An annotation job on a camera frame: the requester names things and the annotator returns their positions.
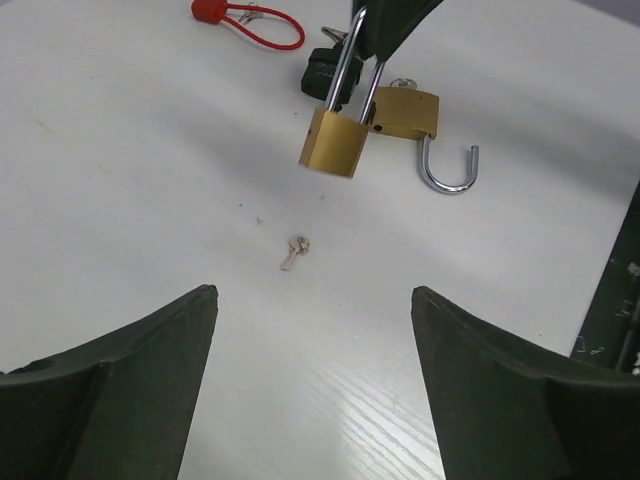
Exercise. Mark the black padlock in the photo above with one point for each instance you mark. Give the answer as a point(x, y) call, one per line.
point(319, 73)

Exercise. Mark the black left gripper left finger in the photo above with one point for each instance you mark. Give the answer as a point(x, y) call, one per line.
point(117, 407)

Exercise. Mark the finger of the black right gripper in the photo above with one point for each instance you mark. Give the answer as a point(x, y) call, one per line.
point(388, 23)

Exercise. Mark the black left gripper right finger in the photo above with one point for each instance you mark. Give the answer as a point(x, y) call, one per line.
point(506, 408)

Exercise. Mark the small silver keys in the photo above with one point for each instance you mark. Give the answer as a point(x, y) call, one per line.
point(298, 245)

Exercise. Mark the small brass padlock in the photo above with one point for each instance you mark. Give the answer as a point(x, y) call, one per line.
point(334, 142)

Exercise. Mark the large brass padlock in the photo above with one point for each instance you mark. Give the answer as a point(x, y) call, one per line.
point(414, 115)

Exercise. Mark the black-headed keys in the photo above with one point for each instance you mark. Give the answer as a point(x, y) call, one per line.
point(337, 36)

